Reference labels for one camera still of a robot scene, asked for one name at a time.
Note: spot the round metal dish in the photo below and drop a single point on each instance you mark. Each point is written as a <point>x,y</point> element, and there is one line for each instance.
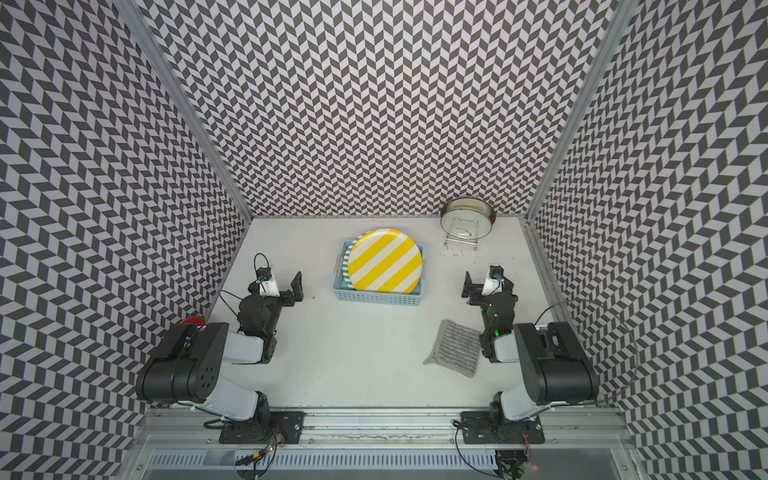
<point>469,208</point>

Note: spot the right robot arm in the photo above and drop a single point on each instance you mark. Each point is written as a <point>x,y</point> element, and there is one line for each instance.
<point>554,367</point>

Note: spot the light blue plastic basket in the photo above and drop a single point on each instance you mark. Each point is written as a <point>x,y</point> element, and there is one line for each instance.
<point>345,293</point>

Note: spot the grey striped cloth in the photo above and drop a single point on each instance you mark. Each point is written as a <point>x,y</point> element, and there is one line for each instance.
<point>456,348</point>

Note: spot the aluminium front rail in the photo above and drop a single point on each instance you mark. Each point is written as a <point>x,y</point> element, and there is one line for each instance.
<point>370,428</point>

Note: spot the green striped plate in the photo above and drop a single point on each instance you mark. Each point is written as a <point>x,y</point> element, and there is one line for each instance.
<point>345,264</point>

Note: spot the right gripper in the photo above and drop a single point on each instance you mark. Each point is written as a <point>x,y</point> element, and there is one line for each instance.
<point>474,300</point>

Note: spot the red emergency button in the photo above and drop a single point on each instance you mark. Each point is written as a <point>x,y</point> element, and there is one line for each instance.
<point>195,321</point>

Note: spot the wire plate stand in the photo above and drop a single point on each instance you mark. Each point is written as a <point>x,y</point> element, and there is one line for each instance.
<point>462,232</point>

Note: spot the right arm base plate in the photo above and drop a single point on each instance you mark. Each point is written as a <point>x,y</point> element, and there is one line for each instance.
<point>477,428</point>

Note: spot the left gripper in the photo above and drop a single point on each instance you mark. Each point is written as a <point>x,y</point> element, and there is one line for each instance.
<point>297,292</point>

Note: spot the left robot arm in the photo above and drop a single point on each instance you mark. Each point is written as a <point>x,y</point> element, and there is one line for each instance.
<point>185,368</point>

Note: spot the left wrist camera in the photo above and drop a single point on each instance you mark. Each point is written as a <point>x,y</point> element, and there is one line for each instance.
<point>266,283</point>

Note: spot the yellow striped plate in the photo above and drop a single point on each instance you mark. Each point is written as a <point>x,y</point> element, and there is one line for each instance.
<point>386,261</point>

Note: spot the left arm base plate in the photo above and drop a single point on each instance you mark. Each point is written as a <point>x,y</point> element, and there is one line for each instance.
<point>287,425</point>

